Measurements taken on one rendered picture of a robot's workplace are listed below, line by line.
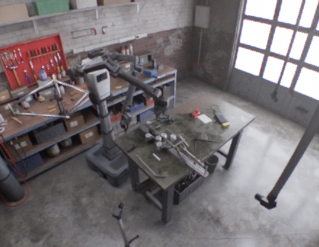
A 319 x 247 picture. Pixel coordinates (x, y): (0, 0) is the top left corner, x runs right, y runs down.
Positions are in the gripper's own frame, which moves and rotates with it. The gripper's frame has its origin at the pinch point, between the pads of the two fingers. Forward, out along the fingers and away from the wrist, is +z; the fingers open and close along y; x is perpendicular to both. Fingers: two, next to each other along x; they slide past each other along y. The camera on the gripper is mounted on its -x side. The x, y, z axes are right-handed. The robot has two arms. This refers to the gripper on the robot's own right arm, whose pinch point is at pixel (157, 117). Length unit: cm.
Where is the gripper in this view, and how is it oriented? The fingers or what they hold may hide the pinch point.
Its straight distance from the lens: 179.4
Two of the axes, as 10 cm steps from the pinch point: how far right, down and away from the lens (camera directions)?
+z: -0.2, 7.8, 6.2
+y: 7.6, -3.9, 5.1
